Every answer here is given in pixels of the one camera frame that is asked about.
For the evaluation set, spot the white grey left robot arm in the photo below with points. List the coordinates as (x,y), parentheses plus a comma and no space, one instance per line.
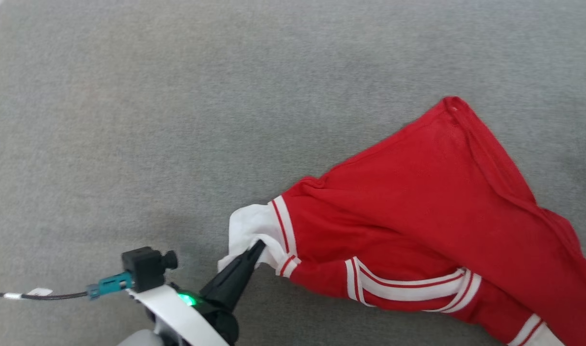
(141,339)

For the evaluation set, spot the red white basketball jersey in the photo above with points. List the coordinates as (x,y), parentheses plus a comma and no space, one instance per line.
(442,216)

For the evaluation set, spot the grey fabric sofa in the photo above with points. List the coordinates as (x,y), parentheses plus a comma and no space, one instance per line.
(177,120)

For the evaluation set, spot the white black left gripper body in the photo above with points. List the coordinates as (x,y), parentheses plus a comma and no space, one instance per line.
(177,317)

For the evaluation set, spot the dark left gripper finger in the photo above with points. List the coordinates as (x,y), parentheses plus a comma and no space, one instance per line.
(228,274)
(238,283)

